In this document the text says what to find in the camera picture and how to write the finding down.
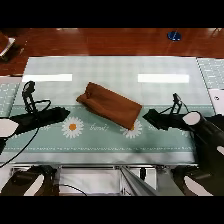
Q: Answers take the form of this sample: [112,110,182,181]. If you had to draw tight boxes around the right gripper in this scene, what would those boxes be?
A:
[142,108,176,131]

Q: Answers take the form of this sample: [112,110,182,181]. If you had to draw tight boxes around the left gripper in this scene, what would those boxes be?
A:
[32,106,71,130]

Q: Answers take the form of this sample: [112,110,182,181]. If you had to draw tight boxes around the brown garment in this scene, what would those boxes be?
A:
[75,81,144,131]

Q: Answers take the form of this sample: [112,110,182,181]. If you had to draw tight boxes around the blue round disc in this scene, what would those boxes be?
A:
[166,30,183,42]

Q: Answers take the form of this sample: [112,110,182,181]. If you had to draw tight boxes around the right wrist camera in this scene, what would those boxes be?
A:
[159,92,190,116]

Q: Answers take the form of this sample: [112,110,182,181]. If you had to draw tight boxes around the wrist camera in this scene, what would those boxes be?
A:
[159,92,190,116]
[21,80,53,115]

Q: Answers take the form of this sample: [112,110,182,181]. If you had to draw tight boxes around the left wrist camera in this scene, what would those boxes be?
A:
[21,80,53,115]

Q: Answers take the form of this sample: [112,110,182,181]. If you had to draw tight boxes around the black cable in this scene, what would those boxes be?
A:
[57,182,88,197]
[0,125,42,169]

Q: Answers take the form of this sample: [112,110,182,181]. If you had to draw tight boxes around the silver frame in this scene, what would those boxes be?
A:
[0,162,201,197]

